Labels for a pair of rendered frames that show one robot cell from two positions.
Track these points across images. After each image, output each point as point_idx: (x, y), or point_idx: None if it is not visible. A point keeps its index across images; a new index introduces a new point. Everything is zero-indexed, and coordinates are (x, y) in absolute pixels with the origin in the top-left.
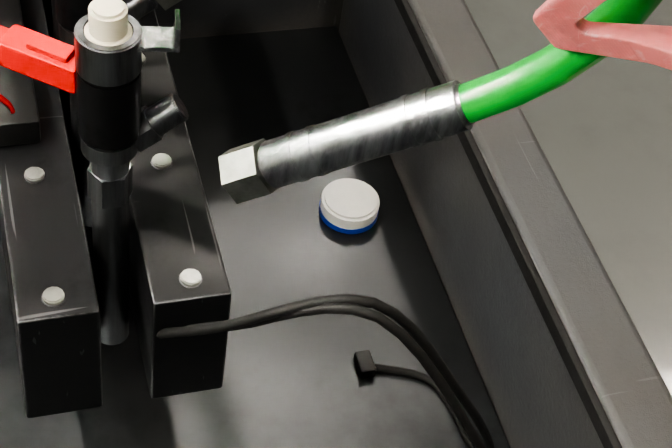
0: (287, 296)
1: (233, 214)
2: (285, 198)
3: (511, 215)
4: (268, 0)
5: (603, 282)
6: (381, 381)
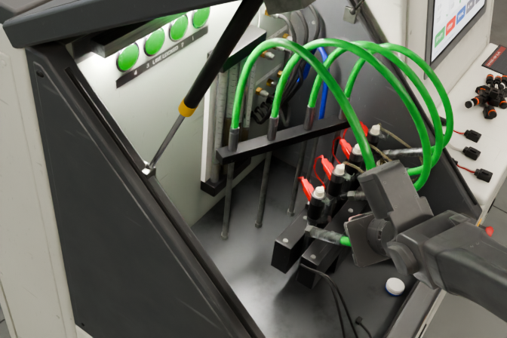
0: (357, 293)
1: (365, 268)
2: (382, 274)
3: (406, 304)
4: None
5: (410, 333)
6: (359, 327)
